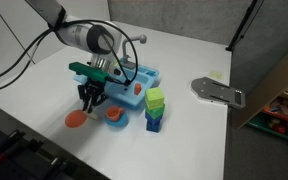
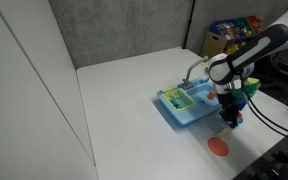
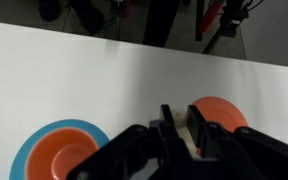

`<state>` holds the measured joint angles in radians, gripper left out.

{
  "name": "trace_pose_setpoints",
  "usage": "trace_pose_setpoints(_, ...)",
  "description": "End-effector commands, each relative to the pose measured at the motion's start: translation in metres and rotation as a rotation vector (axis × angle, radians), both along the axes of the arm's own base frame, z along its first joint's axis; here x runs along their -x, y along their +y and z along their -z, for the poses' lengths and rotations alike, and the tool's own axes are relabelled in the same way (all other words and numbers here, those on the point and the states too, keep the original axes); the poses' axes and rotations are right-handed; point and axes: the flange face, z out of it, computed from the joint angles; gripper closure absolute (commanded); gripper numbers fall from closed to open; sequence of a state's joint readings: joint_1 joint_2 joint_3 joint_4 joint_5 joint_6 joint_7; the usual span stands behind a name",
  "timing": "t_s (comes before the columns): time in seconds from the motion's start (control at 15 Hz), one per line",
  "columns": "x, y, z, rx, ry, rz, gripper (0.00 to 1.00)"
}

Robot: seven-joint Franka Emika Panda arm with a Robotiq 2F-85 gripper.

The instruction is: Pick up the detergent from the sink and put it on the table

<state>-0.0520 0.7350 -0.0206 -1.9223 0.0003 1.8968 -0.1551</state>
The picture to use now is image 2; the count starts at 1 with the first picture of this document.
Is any yellow-green dish rack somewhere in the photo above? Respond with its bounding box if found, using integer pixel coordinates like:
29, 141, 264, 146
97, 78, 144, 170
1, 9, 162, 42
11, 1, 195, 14
160, 87, 196, 112

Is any small orange toy cup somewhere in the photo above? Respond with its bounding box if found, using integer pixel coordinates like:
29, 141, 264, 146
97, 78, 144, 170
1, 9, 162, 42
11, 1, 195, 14
206, 89, 217, 101

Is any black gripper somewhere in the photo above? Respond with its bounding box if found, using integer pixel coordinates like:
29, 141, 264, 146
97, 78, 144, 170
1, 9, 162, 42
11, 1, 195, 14
217, 92, 242, 130

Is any blue toy sink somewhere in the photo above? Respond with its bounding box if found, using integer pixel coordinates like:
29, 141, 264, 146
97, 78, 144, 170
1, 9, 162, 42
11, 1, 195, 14
156, 77, 223, 127

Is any cream detergent bottle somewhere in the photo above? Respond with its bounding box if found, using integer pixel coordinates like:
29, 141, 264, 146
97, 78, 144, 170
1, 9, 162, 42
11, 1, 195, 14
217, 125, 234, 137

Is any grey toy faucet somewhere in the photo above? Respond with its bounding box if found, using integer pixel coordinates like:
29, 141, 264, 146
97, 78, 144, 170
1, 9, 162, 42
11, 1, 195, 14
182, 55, 210, 90

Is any flat orange toy plate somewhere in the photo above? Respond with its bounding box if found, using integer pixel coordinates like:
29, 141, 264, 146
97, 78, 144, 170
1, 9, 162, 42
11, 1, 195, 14
207, 136, 230, 157

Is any lime green block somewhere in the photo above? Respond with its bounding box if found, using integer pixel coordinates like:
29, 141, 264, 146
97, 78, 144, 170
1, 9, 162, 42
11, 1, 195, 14
246, 77, 262, 90

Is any shelf of colourful toys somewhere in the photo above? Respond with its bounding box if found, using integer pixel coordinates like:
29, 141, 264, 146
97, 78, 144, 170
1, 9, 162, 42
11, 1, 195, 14
199, 14, 266, 58

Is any teal toy cup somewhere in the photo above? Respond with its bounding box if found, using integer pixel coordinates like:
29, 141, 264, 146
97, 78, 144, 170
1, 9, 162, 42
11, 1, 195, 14
169, 96, 182, 109

